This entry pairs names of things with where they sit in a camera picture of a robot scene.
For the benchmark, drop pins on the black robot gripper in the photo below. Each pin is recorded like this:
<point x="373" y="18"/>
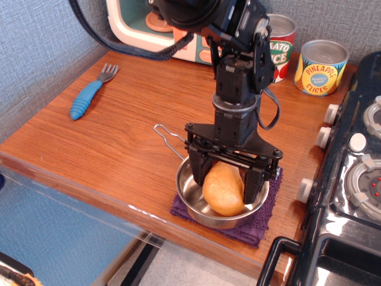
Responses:
<point x="233" y="138"/>

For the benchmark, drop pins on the orange toy chicken drumstick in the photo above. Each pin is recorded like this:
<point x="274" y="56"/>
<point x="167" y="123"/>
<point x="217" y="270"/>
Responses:
<point x="223" y="189"/>

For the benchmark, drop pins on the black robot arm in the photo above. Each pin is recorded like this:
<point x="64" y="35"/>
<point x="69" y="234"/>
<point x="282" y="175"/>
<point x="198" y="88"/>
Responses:
<point x="238" y="33"/>

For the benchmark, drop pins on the teal toy microwave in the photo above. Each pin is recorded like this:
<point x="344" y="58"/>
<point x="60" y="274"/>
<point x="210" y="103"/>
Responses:
<point x="132" y="22"/>

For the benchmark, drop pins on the small steel saucepan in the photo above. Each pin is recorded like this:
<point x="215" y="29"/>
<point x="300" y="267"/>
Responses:
<point x="190" y="194"/>

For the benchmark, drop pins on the purple folded cloth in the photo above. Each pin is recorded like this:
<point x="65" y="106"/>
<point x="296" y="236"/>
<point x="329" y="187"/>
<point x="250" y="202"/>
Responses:
<point x="253" y="231"/>

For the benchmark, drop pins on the white stove knob front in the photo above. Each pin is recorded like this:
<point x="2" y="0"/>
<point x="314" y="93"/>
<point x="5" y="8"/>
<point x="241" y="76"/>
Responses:
<point x="304" y="190"/>

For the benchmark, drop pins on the white stove knob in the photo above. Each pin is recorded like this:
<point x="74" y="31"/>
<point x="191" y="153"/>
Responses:
<point x="331" y="114"/>
<point x="323" y="136"/>
<point x="304" y="190"/>

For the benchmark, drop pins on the white stove knob middle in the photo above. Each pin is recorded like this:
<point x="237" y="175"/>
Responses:
<point x="323" y="136"/>

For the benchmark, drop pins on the white stove knob rear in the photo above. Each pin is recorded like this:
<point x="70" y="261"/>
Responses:
<point x="331" y="114"/>

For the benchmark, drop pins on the black toy stove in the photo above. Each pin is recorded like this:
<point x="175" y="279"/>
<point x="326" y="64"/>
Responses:
<point x="341" y="228"/>

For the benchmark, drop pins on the pineapple slices can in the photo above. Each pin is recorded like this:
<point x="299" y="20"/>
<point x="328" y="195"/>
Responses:
<point x="320" y="67"/>

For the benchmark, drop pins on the tomato sauce can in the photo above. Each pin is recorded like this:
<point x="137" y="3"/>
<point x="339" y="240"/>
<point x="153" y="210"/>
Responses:
<point x="283" y="32"/>

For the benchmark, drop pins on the black oven door handle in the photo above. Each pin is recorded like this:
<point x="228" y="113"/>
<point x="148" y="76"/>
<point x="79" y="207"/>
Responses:
<point x="280" y="245"/>

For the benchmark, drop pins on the blue handled toy fork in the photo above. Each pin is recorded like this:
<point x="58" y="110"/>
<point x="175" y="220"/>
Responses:
<point x="84" y="98"/>

